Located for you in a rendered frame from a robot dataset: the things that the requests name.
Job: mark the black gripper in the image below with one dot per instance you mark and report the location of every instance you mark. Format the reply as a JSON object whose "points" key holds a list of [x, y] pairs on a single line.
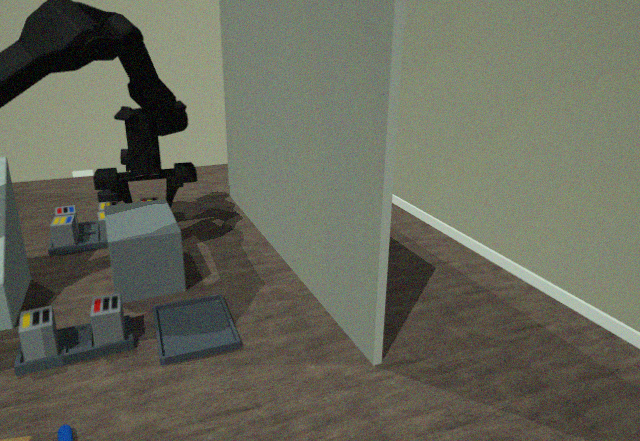
{"points": [[144, 160]]}

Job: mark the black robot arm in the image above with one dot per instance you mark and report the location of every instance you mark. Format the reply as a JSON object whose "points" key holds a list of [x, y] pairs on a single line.
{"points": [[64, 35]]}

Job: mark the blue thin bar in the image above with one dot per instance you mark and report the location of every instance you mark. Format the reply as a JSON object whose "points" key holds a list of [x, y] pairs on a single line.
{"points": [[65, 433]]}

